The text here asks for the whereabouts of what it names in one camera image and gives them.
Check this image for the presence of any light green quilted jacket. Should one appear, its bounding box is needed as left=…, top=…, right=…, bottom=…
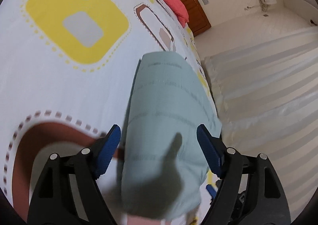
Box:
left=111, top=52, right=222, bottom=224

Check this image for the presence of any cream striped curtain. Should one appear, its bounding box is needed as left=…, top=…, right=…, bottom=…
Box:
left=204, top=27, right=317, bottom=219

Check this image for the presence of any white patterned bed sheet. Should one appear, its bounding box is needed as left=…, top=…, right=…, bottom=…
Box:
left=1, top=0, right=215, bottom=224

